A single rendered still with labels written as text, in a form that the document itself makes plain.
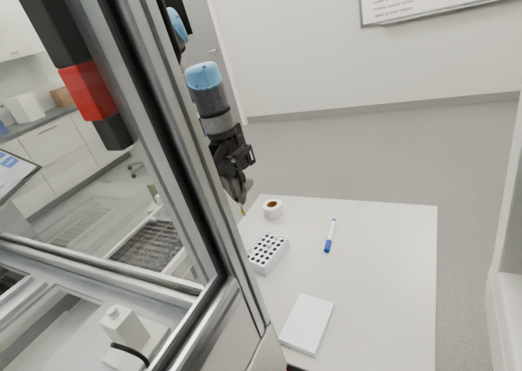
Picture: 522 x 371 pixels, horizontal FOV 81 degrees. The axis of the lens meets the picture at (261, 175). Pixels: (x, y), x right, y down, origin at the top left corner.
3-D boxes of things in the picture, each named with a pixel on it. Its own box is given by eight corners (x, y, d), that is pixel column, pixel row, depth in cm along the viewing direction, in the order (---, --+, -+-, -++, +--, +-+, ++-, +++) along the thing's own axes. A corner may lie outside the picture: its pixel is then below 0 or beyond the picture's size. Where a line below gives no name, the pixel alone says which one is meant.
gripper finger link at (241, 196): (261, 195, 84) (252, 167, 80) (248, 208, 80) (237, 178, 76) (253, 194, 86) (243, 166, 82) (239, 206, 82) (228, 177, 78)
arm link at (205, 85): (211, 58, 72) (220, 60, 64) (224, 103, 77) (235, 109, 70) (179, 68, 70) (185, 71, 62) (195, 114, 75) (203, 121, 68)
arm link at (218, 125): (215, 119, 67) (192, 119, 72) (221, 138, 69) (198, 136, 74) (237, 106, 72) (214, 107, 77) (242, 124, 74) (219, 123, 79)
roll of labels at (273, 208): (281, 219, 106) (279, 209, 104) (262, 219, 108) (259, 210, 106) (285, 206, 111) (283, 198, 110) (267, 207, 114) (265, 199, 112)
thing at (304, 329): (301, 296, 77) (300, 292, 76) (335, 306, 72) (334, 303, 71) (279, 342, 68) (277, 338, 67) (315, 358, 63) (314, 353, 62)
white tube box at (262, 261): (268, 240, 98) (266, 230, 96) (290, 247, 93) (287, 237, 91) (244, 267, 90) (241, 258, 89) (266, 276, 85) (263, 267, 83)
